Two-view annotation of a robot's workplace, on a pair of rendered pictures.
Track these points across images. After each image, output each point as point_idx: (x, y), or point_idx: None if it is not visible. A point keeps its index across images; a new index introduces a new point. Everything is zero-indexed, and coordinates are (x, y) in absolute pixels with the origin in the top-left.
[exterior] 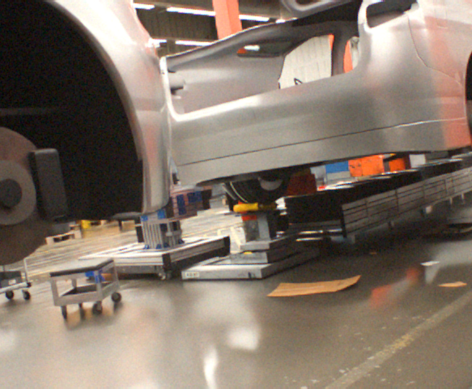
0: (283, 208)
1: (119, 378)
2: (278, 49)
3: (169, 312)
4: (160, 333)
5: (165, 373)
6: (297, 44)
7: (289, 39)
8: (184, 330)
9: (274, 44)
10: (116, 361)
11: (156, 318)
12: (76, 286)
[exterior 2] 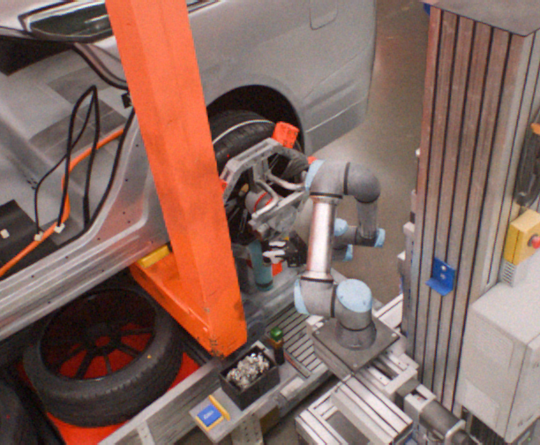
0: (161, 396)
1: (411, 85)
2: (87, 28)
3: (396, 183)
4: (397, 138)
5: (385, 84)
6: (17, 34)
7: (41, 11)
8: (378, 136)
9: (101, 7)
10: (421, 105)
11: (408, 173)
12: None
